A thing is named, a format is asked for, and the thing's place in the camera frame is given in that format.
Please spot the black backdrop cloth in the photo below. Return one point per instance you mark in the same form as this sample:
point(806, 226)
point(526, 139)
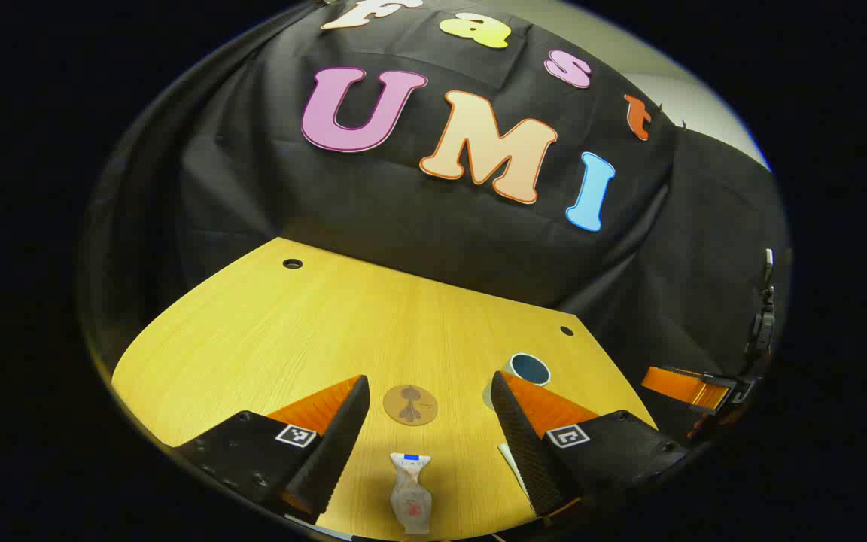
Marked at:
point(403, 211)

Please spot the round brown coaster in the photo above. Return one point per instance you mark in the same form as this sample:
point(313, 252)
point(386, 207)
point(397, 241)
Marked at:
point(410, 405)

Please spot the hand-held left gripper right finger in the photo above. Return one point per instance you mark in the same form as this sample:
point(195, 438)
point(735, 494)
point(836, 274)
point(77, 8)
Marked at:
point(527, 444)

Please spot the wooden desktop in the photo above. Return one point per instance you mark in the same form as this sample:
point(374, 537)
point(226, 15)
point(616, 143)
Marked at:
point(253, 339)

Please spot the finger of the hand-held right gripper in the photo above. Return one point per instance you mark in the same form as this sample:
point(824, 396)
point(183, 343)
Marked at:
point(682, 386)

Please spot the pale green toothbrush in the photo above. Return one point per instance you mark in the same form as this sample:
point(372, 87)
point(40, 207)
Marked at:
point(512, 461)

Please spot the white cup with blue inside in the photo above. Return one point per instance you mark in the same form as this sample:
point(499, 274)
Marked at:
point(530, 369)

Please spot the white toothpaste tube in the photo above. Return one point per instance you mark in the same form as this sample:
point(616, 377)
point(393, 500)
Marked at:
point(411, 497)

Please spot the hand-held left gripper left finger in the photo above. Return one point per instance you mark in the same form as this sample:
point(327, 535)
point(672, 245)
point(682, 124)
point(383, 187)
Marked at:
point(332, 452)

